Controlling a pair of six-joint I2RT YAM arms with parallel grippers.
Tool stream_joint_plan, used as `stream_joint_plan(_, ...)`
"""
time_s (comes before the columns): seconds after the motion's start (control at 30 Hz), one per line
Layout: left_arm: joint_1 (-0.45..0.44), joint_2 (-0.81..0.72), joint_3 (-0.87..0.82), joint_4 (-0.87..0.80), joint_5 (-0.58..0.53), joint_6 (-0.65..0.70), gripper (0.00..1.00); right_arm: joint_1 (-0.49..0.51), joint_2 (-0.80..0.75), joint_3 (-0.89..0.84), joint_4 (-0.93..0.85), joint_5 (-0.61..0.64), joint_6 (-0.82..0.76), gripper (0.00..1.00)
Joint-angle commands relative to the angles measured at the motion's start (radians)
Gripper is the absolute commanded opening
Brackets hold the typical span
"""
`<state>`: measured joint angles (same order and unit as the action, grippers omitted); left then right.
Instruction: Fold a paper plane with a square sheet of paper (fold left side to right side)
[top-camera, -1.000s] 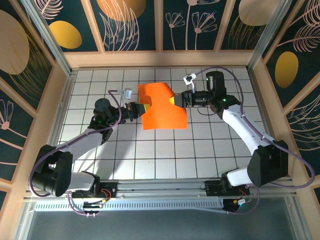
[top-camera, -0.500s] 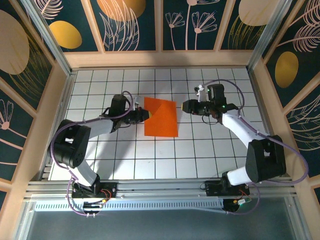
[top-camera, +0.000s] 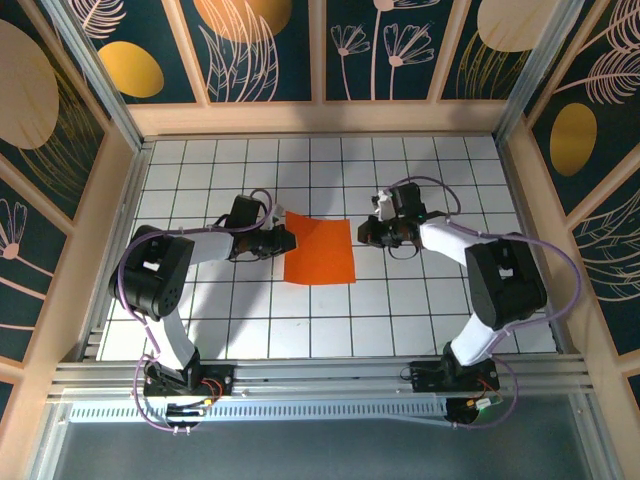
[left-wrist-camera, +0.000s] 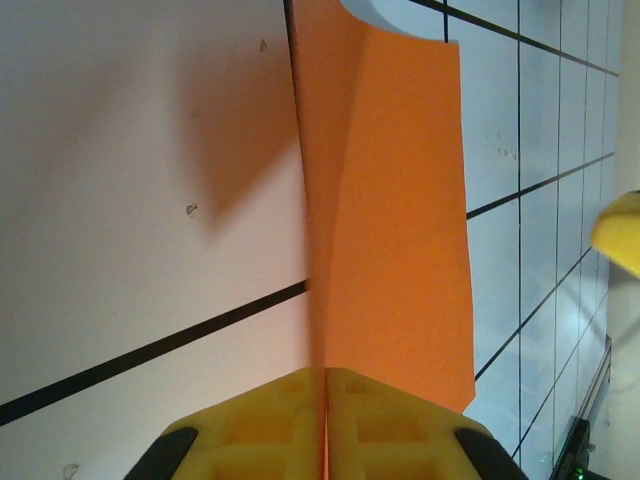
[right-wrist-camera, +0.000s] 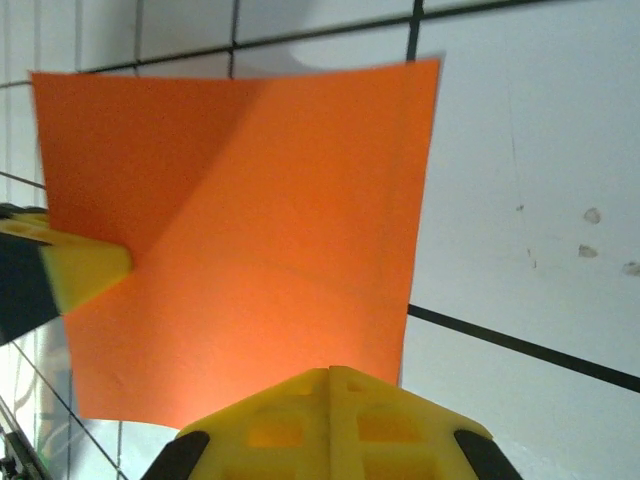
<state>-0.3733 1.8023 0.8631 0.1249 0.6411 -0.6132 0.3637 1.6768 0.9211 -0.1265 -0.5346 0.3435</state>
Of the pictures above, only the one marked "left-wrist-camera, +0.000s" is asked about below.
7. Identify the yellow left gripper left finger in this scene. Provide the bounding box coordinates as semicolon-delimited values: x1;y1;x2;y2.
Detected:
127;367;330;480

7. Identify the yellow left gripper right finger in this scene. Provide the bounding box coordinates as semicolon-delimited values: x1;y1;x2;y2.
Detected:
327;367;524;480

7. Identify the orange paper sheet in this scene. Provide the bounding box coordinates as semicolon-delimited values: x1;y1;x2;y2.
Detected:
288;0;477;480

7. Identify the long aluminium frame rail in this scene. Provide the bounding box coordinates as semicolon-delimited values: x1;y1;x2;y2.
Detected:
549;332;615;480

